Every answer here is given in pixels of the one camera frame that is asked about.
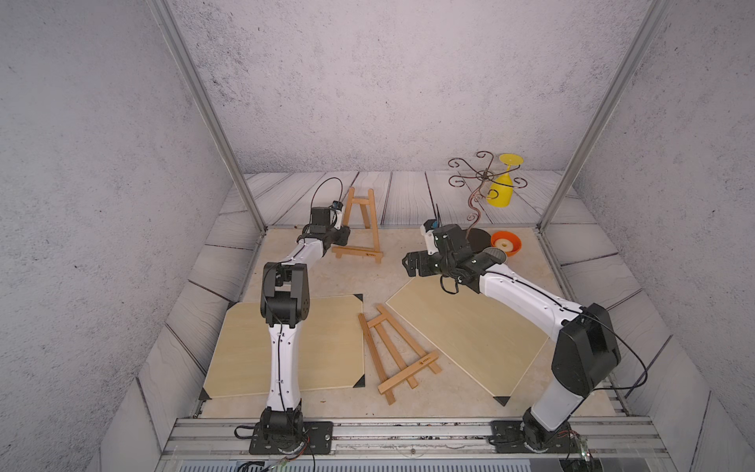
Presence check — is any orange bowl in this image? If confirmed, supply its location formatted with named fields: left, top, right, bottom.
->
left=491, top=231, right=522, bottom=257

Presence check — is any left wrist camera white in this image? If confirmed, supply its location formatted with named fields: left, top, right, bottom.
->
left=330, top=201, right=343, bottom=229

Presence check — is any right aluminium frame post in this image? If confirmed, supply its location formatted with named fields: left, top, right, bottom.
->
left=537, top=0, right=672, bottom=234

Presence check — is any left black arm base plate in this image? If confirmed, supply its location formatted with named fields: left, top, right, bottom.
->
left=249, top=421, right=334, bottom=455

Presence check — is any grey striped ceramic mug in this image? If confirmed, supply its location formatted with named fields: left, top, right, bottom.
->
left=483, top=247, right=507, bottom=265

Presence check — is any left aluminium frame post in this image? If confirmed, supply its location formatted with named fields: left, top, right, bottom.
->
left=147, top=0, right=267, bottom=233

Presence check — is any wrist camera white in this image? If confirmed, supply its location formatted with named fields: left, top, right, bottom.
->
left=421, top=219, right=440, bottom=256
left=330, top=201, right=343, bottom=229

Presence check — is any yellow plastic goblet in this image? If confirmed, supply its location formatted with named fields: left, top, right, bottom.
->
left=487, top=153, right=528, bottom=208

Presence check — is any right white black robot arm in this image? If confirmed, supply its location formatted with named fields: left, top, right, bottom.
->
left=389, top=220, right=629, bottom=452

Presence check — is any aluminium frame post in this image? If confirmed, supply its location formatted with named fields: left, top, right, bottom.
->
left=147, top=0, right=267, bottom=233
left=537, top=0, right=672, bottom=234

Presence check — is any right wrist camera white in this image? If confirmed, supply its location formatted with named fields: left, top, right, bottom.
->
left=421, top=219, right=440, bottom=256

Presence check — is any light wooden canvas board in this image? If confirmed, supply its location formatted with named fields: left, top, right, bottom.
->
left=204, top=295, right=365, bottom=399
left=387, top=277, right=547, bottom=406

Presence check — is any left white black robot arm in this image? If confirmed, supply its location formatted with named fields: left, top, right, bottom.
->
left=260, top=202, right=350, bottom=454

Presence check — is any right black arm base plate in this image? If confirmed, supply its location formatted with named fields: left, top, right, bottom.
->
left=488, top=420, right=579, bottom=454

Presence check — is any aluminium front rail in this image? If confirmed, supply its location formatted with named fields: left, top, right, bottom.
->
left=162, top=417, right=675, bottom=471

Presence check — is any brown metal scroll stand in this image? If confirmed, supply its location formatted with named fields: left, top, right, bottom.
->
left=448, top=151, right=505, bottom=251

